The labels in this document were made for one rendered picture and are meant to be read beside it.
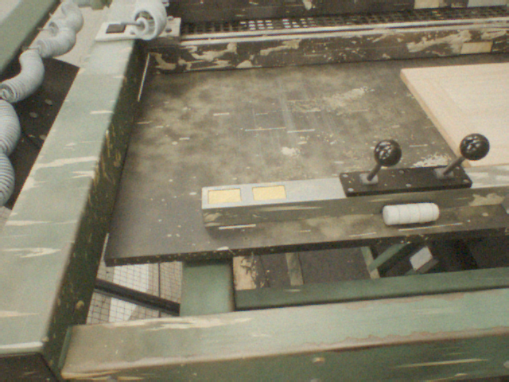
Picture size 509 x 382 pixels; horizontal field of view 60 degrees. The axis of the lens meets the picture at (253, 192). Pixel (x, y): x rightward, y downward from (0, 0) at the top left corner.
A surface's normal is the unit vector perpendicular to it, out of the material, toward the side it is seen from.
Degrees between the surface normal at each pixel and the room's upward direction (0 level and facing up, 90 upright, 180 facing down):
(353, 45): 90
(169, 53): 90
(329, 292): 54
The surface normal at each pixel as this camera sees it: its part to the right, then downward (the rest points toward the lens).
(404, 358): 0.08, 0.66
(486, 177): -0.03, -0.75
